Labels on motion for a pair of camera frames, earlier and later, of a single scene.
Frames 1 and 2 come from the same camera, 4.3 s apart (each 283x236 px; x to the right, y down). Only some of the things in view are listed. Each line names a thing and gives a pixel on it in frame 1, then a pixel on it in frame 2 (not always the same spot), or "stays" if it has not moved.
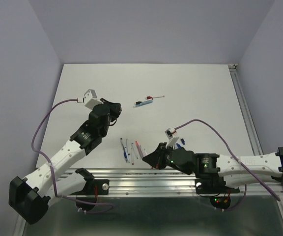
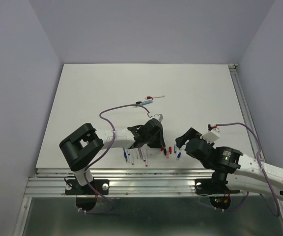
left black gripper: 115,108 → 160,142
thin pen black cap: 140,147 stays
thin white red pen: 152,98 stays
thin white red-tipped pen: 132,163 stays
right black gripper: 155,159 → 192,132
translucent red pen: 139,149 stays
